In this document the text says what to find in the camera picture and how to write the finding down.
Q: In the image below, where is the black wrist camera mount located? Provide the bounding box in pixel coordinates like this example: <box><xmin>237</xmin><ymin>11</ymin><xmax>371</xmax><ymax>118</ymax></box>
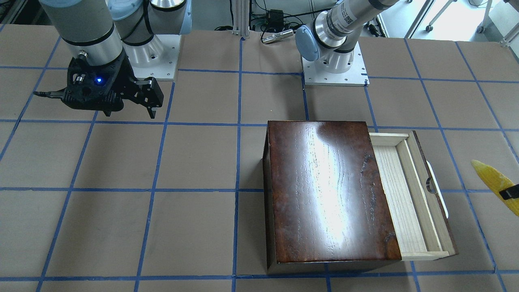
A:
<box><xmin>59</xmin><ymin>58</ymin><xmax>124</xmax><ymax>116</ymax></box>

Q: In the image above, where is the yellow corn cob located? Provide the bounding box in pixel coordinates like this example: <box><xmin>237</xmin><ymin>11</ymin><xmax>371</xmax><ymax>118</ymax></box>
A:
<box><xmin>471</xmin><ymin>160</ymin><xmax>519</xmax><ymax>216</ymax></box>

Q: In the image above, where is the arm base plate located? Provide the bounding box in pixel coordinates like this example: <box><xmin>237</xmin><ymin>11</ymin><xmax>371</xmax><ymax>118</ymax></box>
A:
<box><xmin>301</xmin><ymin>43</ymin><xmax>370</xmax><ymax>86</ymax></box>
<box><xmin>125</xmin><ymin>34</ymin><xmax>182</xmax><ymax>81</ymax></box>

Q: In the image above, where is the silver flashlight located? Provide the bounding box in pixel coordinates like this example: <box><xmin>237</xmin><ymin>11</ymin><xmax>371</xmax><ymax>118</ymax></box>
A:
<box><xmin>261</xmin><ymin>28</ymin><xmax>294</xmax><ymax>45</ymax></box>

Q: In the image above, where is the dark wooden drawer cabinet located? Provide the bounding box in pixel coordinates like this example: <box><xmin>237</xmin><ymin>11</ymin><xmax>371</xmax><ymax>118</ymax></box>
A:
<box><xmin>262</xmin><ymin>120</ymin><xmax>403</xmax><ymax>274</ymax></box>

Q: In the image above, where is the aluminium frame post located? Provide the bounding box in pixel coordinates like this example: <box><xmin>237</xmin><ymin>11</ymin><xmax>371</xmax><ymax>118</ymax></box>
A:
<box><xmin>231</xmin><ymin>0</ymin><xmax>251</xmax><ymax>39</ymax></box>

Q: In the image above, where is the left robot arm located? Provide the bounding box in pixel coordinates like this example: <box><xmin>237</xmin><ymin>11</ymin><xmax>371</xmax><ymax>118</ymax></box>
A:
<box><xmin>296</xmin><ymin>0</ymin><xmax>518</xmax><ymax>170</ymax></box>

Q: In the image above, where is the wooden drawer with white handle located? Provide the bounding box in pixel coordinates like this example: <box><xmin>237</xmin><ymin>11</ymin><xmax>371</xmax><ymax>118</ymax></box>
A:
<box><xmin>369</xmin><ymin>131</ymin><xmax>459</xmax><ymax>261</ymax></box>

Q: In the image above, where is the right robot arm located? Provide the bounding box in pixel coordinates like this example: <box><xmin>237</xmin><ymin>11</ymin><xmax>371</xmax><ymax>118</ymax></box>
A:
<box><xmin>34</xmin><ymin>0</ymin><xmax>192</xmax><ymax>119</ymax></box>

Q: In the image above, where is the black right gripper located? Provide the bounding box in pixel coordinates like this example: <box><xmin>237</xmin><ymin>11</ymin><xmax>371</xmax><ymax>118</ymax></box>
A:
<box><xmin>103</xmin><ymin>52</ymin><xmax>164</xmax><ymax>119</ymax></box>

